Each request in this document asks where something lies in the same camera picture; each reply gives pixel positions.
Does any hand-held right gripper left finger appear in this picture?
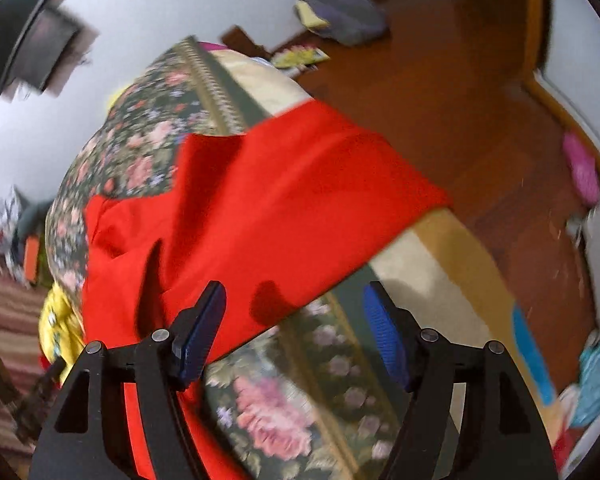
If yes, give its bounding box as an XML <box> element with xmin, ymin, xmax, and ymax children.
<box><xmin>27</xmin><ymin>281</ymin><xmax>227</xmax><ymax>480</ymax></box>

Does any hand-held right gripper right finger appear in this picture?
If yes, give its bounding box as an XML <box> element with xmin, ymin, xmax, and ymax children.
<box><xmin>362</xmin><ymin>281</ymin><xmax>559</xmax><ymax>480</ymax></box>

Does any red garment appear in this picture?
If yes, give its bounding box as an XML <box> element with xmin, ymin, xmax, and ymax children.
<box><xmin>81</xmin><ymin>99</ymin><xmax>453</xmax><ymax>480</ymax></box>

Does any orange box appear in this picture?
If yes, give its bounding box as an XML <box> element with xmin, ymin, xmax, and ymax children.
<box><xmin>22</xmin><ymin>237</ymin><xmax>42</xmax><ymax>283</ymax></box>

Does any striped rug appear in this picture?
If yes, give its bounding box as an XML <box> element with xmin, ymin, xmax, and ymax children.
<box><xmin>0</xmin><ymin>255</ymin><xmax>63</xmax><ymax>466</ymax></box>

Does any floral bedspread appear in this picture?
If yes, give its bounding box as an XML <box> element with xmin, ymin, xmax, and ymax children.
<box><xmin>44</xmin><ymin>35</ymin><xmax>561</xmax><ymax>480</ymax></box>

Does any light blue cloth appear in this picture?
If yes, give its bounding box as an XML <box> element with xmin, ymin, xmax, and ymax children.
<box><xmin>570</xmin><ymin>332</ymin><xmax>600</xmax><ymax>428</ymax></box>

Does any pink slipper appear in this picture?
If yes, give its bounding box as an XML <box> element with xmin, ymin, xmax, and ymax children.
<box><xmin>561</xmin><ymin>131</ymin><xmax>600</xmax><ymax>207</ymax></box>

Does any wooden door frame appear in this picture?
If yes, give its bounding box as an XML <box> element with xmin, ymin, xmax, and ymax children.
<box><xmin>445</xmin><ymin>0</ymin><xmax>600</xmax><ymax>191</ymax></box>

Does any wall-mounted black television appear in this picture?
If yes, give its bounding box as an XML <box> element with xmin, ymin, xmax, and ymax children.
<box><xmin>0</xmin><ymin>0</ymin><xmax>101</xmax><ymax>106</ymax></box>

